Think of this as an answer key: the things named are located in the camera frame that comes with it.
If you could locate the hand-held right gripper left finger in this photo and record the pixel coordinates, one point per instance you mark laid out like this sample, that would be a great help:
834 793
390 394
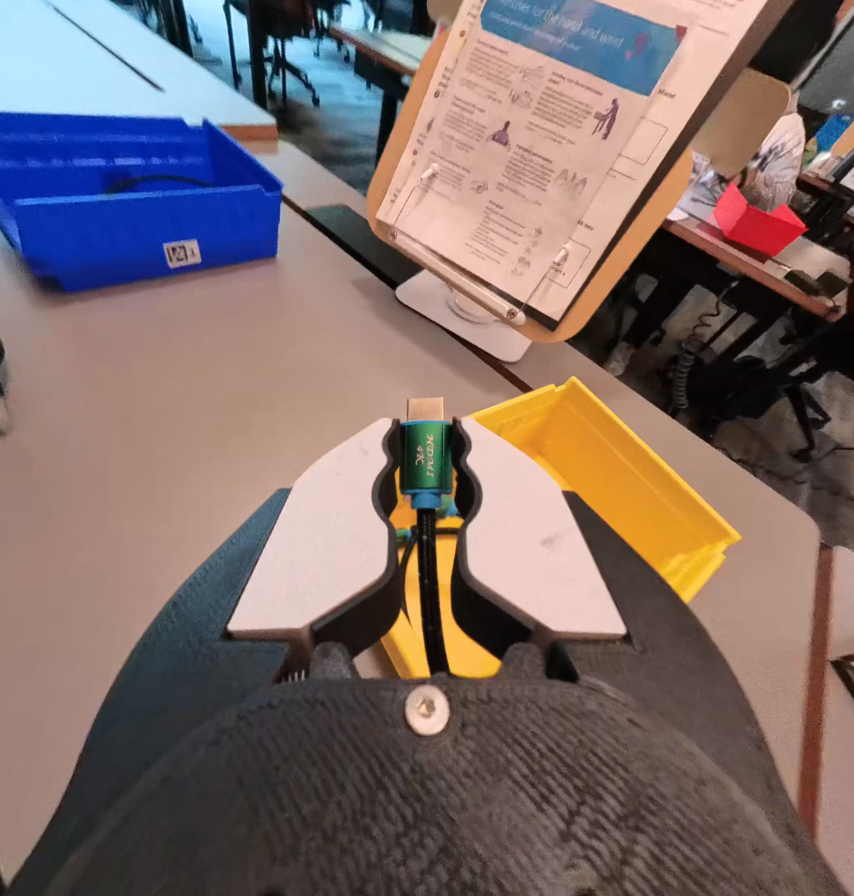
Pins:
315 546

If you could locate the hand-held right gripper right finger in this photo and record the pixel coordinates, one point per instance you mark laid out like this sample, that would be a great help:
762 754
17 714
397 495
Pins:
539 553

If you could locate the yellow plastic bin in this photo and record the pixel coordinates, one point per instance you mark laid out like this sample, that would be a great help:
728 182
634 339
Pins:
609 462

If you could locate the blue plastic bin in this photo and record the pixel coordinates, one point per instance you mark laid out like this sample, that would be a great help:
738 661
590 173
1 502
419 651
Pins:
118 231

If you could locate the black office chair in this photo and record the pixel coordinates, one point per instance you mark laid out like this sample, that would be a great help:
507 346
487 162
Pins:
763 392

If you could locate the background work table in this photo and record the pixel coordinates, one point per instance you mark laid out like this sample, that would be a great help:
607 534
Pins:
749 266

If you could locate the red storage bin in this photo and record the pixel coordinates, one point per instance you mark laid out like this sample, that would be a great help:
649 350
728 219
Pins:
756 227

